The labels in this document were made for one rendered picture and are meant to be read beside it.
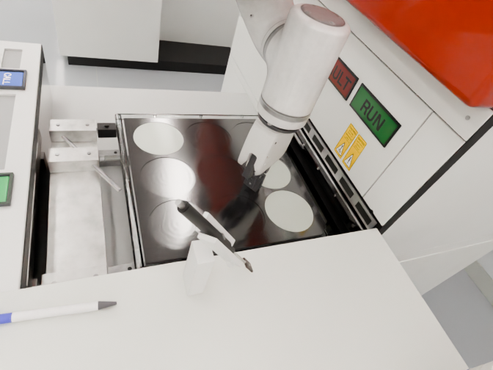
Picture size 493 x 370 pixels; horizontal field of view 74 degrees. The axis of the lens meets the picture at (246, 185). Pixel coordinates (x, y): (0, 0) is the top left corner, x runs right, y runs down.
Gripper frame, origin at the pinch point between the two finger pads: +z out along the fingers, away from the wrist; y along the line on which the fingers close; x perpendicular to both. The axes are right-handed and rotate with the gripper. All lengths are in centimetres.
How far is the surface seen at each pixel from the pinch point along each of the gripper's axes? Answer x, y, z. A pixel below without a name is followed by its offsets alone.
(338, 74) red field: 1.0, -18.8, -18.0
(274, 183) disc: 2.7, -4.3, 1.9
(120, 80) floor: -151, -89, 92
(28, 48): -51, 12, -4
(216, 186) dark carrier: -4.7, 5.5, 2.1
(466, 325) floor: 102, -96, 92
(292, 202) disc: 8.3, -2.9, 2.1
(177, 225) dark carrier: -3.2, 17.5, 2.0
